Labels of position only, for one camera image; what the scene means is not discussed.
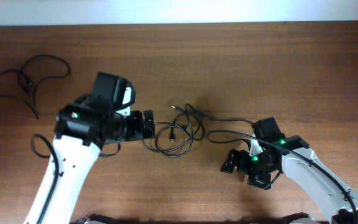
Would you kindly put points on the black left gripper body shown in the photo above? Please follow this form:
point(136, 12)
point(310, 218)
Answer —
point(131, 126)

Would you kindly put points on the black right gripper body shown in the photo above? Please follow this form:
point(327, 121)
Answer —
point(254, 166)

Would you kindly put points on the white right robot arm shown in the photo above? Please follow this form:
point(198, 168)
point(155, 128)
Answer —
point(299, 163)

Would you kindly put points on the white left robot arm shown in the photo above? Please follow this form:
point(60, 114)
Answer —
point(82, 129)

